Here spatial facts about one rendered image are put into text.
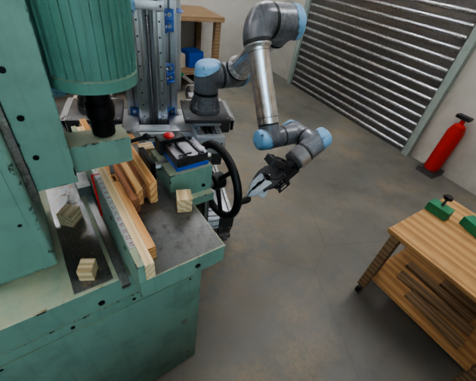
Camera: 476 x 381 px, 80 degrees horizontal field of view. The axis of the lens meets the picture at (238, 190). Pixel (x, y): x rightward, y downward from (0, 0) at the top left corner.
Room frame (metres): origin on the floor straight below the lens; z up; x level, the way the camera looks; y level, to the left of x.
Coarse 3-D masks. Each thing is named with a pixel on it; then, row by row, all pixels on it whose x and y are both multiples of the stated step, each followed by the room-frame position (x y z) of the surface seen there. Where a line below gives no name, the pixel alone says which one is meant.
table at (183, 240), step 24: (168, 192) 0.60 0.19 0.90; (144, 216) 0.49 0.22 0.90; (168, 216) 0.50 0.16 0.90; (192, 216) 0.52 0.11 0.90; (168, 240) 0.43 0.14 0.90; (192, 240) 0.44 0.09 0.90; (216, 240) 0.45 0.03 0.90; (168, 264) 0.36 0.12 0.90; (192, 264) 0.39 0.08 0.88; (144, 288) 0.31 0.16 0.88
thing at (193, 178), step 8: (152, 152) 0.69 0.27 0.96; (160, 160) 0.66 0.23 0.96; (168, 168) 0.63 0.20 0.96; (192, 168) 0.65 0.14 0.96; (200, 168) 0.65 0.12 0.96; (208, 168) 0.67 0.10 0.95; (160, 176) 0.64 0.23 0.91; (168, 176) 0.60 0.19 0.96; (176, 176) 0.60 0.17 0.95; (184, 176) 0.62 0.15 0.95; (192, 176) 0.64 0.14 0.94; (200, 176) 0.65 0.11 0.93; (208, 176) 0.67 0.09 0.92; (168, 184) 0.60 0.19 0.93; (176, 184) 0.60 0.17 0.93; (184, 184) 0.62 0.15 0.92; (192, 184) 0.64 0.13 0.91; (200, 184) 0.65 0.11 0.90; (208, 184) 0.67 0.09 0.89; (192, 192) 0.64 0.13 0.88
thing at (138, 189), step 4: (120, 164) 0.62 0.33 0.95; (124, 164) 0.62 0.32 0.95; (124, 168) 0.60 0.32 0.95; (128, 168) 0.61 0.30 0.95; (128, 172) 0.59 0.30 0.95; (132, 172) 0.59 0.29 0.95; (128, 176) 0.57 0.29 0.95; (132, 176) 0.57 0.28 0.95; (132, 180) 0.56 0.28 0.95; (136, 180) 0.56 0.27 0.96; (132, 184) 0.54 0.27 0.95; (136, 184) 0.54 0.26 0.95; (140, 184) 0.55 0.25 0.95; (136, 188) 0.53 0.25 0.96; (140, 188) 0.53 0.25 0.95; (136, 192) 0.52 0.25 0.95; (140, 192) 0.53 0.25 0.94; (140, 196) 0.53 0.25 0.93; (140, 200) 0.53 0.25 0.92; (140, 204) 0.53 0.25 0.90
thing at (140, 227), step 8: (80, 120) 0.83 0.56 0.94; (88, 128) 0.79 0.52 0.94; (120, 184) 0.55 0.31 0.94; (120, 192) 0.52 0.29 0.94; (128, 200) 0.50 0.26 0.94; (128, 208) 0.47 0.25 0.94; (136, 216) 0.45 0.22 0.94; (136, 224) 0.43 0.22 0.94; (144, 232) 0.41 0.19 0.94; (144, 240) 0.39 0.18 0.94; (152, 240) 0.39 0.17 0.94; (152, 248) 0.37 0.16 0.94; (152, 256) 0.37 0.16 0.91
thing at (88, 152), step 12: (72, 132) 0.56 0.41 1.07; (84, 132) 0.57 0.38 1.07; (120, 132) 0.59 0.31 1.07; (72, 144) 0.51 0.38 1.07; (84, 144) 0.52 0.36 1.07; (96, 144) 0.53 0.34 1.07; (108, 144) 0.55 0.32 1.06; (120, 144) 0.57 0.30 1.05; (72, 156) 0.50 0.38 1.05; (84, 156) 0.51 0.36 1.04; (96, 156) 0.53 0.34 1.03; (108, 156) 0.55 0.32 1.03; (120, 156) 0.56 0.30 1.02; (132, 156) 0.58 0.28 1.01; (84, 168) 0.51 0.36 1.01; (96, 168) 0.53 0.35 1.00
